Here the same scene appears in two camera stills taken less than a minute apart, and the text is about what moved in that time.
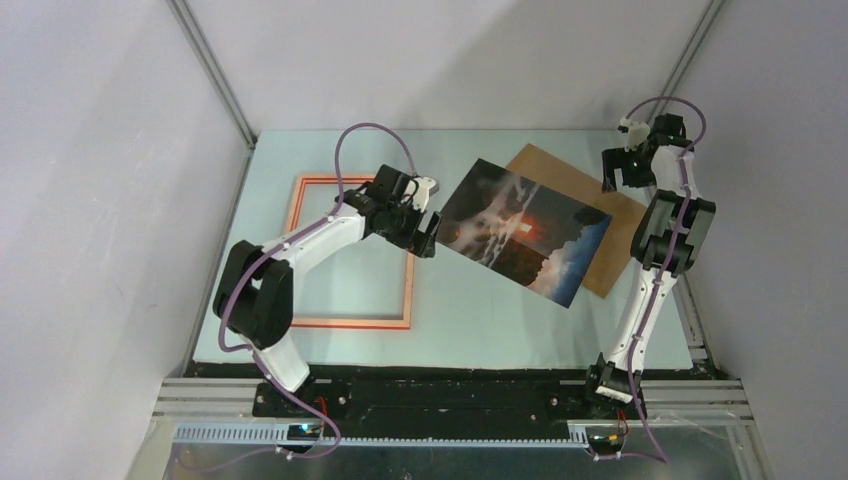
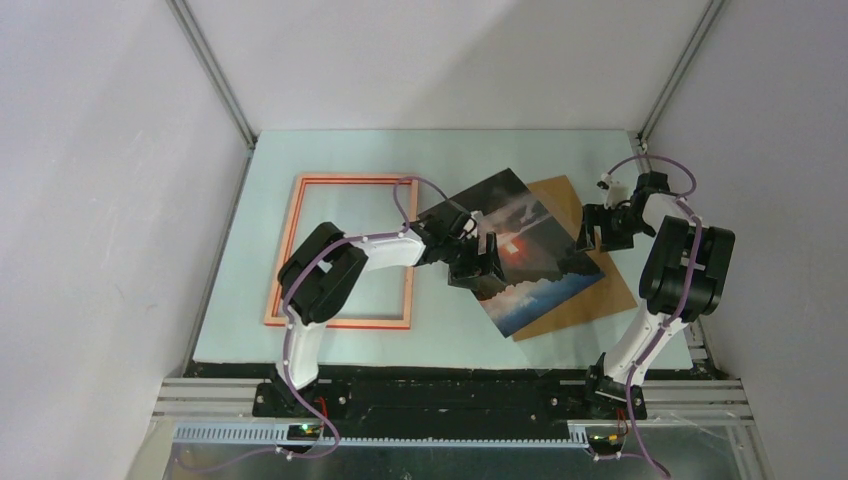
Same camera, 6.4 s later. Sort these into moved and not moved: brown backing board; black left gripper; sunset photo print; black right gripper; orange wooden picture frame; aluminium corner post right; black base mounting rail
Moved: black left gripper; black right gripper; brown backing board; sunset photo print
Not moved: orange wooden picture frame; black base mounting rail; aluminium corner post right
